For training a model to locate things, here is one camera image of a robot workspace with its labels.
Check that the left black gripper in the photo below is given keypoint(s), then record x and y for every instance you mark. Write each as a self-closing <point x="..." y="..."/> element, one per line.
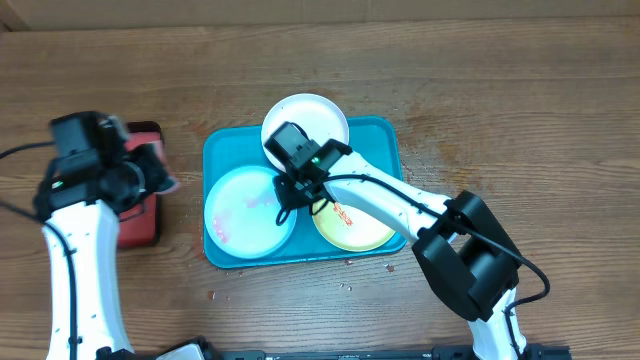
<point x="137" y="155"/>

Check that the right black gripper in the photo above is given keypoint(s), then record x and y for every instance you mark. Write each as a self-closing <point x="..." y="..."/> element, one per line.
<point x="292" y="187"/>

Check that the light blue plate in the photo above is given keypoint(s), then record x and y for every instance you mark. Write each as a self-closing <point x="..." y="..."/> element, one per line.
<point x="243" y="216"/>

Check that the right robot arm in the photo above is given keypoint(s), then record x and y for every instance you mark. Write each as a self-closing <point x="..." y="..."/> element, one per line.
<point x="466" y="256"/>

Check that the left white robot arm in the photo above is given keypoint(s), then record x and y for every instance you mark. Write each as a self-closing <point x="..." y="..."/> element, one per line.
<point x="82" y="242"/>

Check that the red tray with dark rim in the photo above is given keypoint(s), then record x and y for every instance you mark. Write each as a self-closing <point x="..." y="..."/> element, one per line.
<point x="140" y="226"/>

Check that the teal plastic tray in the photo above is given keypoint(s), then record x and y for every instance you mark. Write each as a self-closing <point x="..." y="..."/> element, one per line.
<point x="229" y="148"/>

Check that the yellow-green plate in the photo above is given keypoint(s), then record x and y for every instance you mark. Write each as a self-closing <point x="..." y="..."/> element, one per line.
<point x="349" y="228"/>

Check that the white plate with red smear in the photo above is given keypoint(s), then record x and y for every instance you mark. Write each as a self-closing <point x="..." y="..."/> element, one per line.
<point x="319" y="117"/>

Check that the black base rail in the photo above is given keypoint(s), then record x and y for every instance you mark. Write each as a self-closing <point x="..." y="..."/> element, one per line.
<point x="193" y="352"/>

